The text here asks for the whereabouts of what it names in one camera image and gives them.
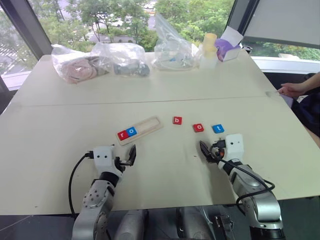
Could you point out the blue letter o tile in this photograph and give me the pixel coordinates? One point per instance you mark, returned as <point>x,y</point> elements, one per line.
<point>131,131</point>

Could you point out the dark slanted window frame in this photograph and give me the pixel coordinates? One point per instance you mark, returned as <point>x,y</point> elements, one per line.
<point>237,15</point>

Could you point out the purple and white box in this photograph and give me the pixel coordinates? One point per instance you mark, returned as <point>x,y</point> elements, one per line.
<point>228,48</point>

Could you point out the small black object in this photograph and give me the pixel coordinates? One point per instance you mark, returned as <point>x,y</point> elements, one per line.
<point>247,48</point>

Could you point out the small clear plastic piece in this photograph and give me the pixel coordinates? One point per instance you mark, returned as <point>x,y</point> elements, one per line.
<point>272,93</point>

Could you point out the white roller blind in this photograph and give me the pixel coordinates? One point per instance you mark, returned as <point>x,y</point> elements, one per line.
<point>285,20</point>

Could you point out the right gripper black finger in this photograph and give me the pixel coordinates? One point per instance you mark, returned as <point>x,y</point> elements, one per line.
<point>206,151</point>

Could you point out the plastic bag with pink cloth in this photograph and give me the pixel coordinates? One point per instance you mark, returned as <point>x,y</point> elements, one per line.
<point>75,67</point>

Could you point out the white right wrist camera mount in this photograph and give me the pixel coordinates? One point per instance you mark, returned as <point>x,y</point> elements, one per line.
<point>235,147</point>

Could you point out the person's bare hand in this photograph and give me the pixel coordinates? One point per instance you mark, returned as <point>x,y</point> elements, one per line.
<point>292,89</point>

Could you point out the red letter o tile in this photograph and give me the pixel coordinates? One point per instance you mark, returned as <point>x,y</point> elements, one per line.
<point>198,127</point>

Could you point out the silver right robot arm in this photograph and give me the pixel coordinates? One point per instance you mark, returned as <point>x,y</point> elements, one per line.
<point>260,200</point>

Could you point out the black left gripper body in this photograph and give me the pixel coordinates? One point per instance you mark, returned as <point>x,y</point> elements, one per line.
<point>119,165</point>

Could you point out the white container with yellow lid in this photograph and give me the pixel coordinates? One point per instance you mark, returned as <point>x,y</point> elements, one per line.
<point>208,58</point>

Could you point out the pale yellow plastic cup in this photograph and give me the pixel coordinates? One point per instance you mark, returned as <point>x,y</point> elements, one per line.
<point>210,40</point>

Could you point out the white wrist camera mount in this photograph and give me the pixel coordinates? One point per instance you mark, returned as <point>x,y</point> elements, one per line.
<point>103,160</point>
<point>235,147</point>

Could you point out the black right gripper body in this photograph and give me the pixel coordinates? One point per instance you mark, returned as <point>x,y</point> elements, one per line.
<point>220,150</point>

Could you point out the blue letter t tile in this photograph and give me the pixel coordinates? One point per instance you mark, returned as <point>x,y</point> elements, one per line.
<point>218,128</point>

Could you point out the grey rounded robot leg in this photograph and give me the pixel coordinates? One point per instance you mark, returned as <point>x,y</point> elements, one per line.
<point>131,226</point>
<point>192,225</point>

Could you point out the red letter r tile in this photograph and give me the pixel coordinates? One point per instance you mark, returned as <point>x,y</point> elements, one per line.
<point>122,135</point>

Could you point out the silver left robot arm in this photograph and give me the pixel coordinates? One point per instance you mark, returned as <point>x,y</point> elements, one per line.
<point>96,200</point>

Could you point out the red letter b tile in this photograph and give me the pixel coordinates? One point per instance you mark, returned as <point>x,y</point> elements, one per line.
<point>177,120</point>

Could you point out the wooden letter tray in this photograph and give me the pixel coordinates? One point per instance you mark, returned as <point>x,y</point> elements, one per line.
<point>150,125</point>

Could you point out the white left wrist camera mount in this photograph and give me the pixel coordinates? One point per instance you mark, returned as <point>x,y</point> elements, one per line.
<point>103,160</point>

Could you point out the plastic bag with grey item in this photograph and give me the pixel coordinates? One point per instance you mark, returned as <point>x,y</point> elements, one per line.
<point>127,62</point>

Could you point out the person's dark clothing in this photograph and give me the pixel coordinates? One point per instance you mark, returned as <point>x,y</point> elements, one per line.
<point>308,110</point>

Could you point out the dark window pillar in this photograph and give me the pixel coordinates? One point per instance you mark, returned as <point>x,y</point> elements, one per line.
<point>25,25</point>

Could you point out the person's bare forearm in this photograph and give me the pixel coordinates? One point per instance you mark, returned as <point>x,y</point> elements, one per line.
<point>311,81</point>

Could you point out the black metal bracket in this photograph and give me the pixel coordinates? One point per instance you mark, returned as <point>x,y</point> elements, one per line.
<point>223,222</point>

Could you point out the white window ledge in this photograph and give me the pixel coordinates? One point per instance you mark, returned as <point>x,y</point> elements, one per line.
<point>282,64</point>

